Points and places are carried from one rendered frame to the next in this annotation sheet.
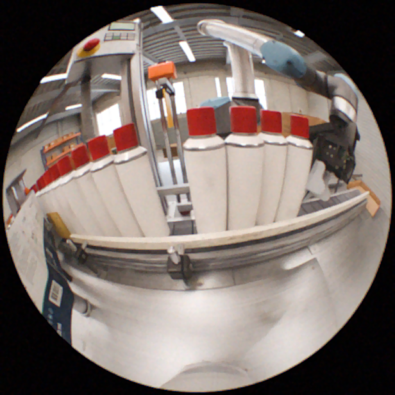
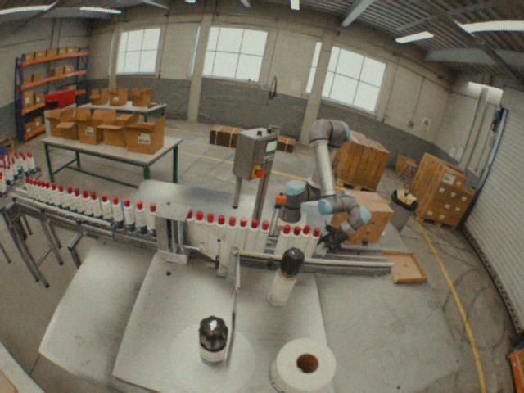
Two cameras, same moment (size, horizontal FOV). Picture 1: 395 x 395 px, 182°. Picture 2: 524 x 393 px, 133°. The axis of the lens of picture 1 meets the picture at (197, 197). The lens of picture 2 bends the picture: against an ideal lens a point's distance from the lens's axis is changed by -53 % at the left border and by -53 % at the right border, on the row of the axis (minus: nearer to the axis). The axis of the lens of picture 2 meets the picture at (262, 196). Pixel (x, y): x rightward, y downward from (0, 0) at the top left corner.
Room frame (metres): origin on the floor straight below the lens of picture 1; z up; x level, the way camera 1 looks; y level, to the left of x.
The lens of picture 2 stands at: (-0.69, 0.28, 1.74)
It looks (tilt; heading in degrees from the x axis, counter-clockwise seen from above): 30 degrees down; 351
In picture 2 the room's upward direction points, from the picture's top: 12 degrees clockwise
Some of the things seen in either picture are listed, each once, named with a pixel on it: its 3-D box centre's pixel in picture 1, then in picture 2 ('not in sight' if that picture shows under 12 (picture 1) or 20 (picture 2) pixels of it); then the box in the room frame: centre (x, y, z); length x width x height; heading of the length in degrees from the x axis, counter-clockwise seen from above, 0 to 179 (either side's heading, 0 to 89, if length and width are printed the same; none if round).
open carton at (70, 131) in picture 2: not in sight; (73, 124); (1.86, 2.55, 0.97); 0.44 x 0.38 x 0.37; 173
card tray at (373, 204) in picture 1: (367, 195); (405, 266); (0.13, -0.92, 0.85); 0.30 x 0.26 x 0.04; 87
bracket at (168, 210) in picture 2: (14, 181); (173, 210); (0.11, 0.51, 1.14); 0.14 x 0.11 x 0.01; 87
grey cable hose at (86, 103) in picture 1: (86, 109); (237, 189); (0.29, 0.24, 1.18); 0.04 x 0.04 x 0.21
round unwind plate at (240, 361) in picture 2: not in sight; (212, 358); (-0.41, 0.28, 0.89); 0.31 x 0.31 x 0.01
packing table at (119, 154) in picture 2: not in sight; (101, 164); (1.90, 2.09, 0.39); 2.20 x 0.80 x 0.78; 78
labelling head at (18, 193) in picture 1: (29, 217); (174, 232); (0.11, 0.51, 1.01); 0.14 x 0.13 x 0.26; 87
